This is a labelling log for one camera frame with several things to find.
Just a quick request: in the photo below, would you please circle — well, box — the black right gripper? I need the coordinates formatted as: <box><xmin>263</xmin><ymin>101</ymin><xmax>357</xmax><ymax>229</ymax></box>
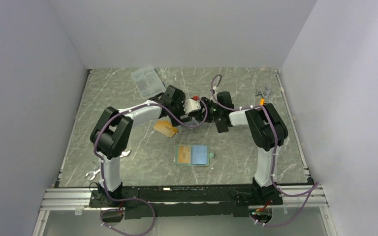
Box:
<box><xmin>189</xmin><ymin>98</ymin><xmax>223</xmax><ymax>124</ymax></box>

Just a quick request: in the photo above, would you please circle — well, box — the gold credit card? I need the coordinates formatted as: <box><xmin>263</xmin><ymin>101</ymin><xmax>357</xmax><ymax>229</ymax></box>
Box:
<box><xmin>177</xmin><ymin>145</ymin><xmax>191</xmax><ymax>164</ymax></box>
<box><xmin>154</xmin><ymin>120</ymin><xmax>178</xmax><ymax>138</ymax></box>

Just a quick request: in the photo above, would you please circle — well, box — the green card holder wallet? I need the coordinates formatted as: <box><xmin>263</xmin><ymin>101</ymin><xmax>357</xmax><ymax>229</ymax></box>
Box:
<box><xmin>174</xmin><ymin>144</ymin><xmax>215</xmax><ymax>166</ymax></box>

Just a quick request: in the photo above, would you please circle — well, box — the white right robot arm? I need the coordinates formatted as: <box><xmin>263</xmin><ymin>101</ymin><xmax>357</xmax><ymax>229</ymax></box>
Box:
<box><xmin>196</xmin><ymin>91</ymin><xmax>288</xmax><ymax>204</ymax></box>

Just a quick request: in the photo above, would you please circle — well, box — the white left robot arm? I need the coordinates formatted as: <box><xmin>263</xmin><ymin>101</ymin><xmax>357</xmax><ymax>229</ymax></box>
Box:
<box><xmin>90</xmin><ymin>86</ymin><xmax>205</xmax><ymax>207</ymax></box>

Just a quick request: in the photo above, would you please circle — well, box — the black credit card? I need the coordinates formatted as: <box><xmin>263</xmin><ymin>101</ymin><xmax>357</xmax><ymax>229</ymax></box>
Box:
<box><xmin>214</xmin><ymin>118</ymin><xmax>229</xmax><ymax>133</ymax></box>

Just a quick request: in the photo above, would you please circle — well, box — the clear plastic organizer box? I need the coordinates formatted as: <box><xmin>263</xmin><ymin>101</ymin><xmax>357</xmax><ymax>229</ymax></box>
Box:
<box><xmin>130</xmin><ymin>66</ymin><xmax>166</xmax><ymax>99</ymax></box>

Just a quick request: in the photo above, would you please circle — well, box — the red adjustable wrench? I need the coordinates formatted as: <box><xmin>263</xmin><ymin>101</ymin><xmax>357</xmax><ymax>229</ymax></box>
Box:
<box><xmin>256</xmin><ymin>86</ymin><xmax>272</xmax><ymax>102</ymax></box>

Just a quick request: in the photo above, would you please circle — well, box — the silver open-end wrench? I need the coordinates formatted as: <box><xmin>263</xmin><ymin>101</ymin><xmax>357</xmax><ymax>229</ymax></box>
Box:
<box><xmin>85</xmin><ymin>149</ymin><xmax>131</xmax><ymax>181</ymax></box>

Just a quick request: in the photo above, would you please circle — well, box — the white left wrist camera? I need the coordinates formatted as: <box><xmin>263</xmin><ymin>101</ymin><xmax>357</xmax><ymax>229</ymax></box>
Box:
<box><xmin>183</xmin><ymin>96</ymin><xmax>201</xmax><ymax>114</ymax></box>

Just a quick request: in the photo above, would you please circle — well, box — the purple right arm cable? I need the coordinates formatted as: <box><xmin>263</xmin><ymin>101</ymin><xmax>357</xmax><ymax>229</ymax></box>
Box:
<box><xmin>210</xmin><ymin>74</ymin><xmax>320</xmax><ymax>228</ymax></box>

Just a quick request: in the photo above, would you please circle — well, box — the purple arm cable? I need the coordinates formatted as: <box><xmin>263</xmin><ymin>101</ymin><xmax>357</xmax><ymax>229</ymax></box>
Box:
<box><xmin>210</xmin><ymin>74</ymin><xmax>320</xmax><ymax>228</ymax></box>
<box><xmin>93</xmin><ymin>97</ymin><xmax>209</xmax><ymax>236</ymax></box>

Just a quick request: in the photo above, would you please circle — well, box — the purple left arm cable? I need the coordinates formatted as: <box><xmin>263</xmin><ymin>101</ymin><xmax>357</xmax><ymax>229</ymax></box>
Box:
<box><xmin>93</xmin><ymin>97</ymin><xmax>209</xmax><ymax>236</ymax></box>

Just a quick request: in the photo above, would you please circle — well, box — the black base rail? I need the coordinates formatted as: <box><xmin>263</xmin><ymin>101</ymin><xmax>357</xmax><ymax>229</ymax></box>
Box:
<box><xmin>89</xmin><ymin>183</ymin><xmax>283</xmax><ymax>219</ymax></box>

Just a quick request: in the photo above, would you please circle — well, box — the aluminium frame rail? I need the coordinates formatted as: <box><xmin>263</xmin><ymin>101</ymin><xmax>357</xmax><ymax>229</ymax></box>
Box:
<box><xmin>33</xmin><ymin>188</ymin><xmax>91</xmax><ymax>236</ymax></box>

